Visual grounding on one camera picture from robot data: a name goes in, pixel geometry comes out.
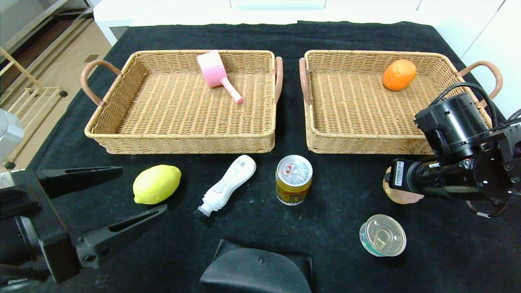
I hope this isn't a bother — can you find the orange fruit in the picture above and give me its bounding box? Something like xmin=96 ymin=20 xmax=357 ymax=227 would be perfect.
xmin=383 ymin=59 xmax=417 ymax=91

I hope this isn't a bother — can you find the black leather pouch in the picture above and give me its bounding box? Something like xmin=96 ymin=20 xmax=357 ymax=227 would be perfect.
xmin=200 ymin=239 xmax=313 ymax=293

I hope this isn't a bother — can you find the yellow lemon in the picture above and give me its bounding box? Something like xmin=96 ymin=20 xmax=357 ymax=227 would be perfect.
xmin=133 ymin=164 xmax=182 ymax=205

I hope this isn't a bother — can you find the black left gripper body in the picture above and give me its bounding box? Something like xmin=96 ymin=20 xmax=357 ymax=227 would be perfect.
xmin=0 ymin=168 xmax=81 ymax=284

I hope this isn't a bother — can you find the grey metal shelf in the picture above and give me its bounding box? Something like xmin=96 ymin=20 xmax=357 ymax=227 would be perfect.
xmin=0 ymin=0 xmax=94 ymax=53

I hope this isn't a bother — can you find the black table cloth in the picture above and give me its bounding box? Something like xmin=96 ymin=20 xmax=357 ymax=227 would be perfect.
xmin=0 ymin=21 xmax=521 ymax=293

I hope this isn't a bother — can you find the black right camera cable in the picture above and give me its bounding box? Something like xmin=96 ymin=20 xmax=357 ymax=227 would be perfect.
xmin=431 ymin=83 xmax=499 ymax=127

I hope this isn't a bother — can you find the pink plastic scoop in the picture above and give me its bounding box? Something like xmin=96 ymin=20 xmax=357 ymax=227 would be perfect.
xmin=197 ymin=50 xmax=244 ymax=105

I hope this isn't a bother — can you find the brown cream puff bread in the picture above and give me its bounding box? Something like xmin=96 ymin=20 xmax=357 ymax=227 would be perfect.
xmin=382 ymin=166 xmax=425 ymax=204

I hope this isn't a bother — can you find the golden drink can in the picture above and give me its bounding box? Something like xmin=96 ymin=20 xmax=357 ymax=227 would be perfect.
xmin=276 ymin=155 xmax=313 ymax=206

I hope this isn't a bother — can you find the green pull-tab tin can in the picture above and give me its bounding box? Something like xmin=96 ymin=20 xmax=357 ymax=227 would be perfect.
xmin=359 ymin=214 xmax=407 ymax=258

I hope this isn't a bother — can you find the beige wooden rack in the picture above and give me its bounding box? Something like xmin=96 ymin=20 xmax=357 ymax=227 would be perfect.
xmin=0 ymin=47 xmax=69 ymax=171

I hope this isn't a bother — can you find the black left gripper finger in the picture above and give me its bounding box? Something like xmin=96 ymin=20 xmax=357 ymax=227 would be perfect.
xmin=35 ymin=166 xmax=124 ymax=199
xmin=75 ymin=204 xmax=168 ymax=269

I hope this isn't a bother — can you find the woven wicker basket with handles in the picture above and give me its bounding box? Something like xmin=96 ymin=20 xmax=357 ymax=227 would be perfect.
xmin=299 ymin=50 xmax=503 ymax=155
xmin=81 ymin=50 xmax=284 ymax=155

